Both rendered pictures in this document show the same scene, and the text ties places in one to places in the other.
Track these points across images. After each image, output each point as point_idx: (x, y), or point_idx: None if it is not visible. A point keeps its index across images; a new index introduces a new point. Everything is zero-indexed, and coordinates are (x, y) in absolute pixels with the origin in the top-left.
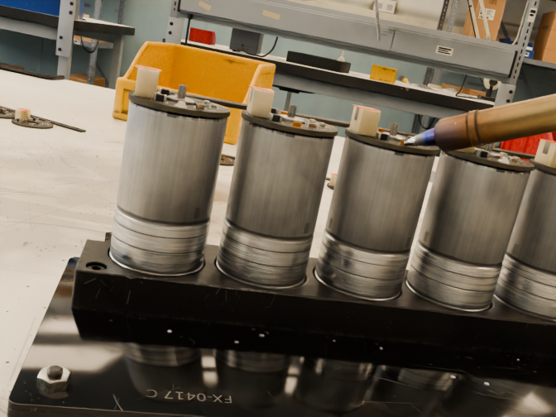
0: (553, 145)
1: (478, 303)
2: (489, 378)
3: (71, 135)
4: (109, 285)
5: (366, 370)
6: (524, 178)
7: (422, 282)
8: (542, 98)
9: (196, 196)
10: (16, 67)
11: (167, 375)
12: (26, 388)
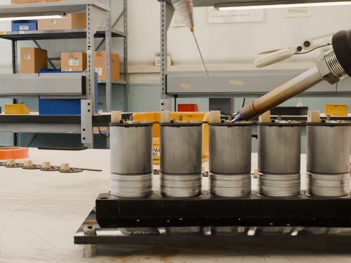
0: (310, 111)
1: (289, 193)
2: (291, 223)
3: (93, 173)
4: (110, 204)
5: (227, 224)
6: (295, 128)
7: (260, 189)
8: (274, 89)
9: (142, 160)
10: None
11: (135, 229)
12: (79, 234)
